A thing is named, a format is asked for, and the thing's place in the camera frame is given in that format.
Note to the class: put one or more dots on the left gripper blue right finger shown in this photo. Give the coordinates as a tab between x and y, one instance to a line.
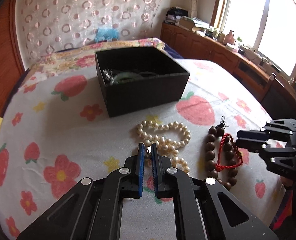
157	170

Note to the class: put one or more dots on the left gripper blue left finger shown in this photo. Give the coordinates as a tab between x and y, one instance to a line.
140	167

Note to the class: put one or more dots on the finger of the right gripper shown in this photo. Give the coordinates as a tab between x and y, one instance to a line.
252	145
252	135

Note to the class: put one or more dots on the green jade bangle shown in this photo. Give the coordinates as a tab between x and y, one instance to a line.
125	77

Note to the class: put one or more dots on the black jewelry box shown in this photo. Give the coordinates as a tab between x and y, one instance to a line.
167	86

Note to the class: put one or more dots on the person's right hand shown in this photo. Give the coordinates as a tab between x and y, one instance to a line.
287	183

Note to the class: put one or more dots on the pink bottle on cabinet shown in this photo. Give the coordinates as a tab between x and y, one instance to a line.
229	38

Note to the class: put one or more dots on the wooden sideboard cabinet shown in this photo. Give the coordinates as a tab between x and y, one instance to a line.
193	46

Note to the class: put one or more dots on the floral quilt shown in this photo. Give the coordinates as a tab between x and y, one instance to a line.
83	57

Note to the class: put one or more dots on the clutter pile on cabinet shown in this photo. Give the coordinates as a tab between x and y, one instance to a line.
179	17

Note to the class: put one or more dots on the pink circle lace curtain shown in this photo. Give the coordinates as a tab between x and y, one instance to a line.
47	26

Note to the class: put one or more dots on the window with wooden frame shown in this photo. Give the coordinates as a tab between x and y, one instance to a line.
267	27

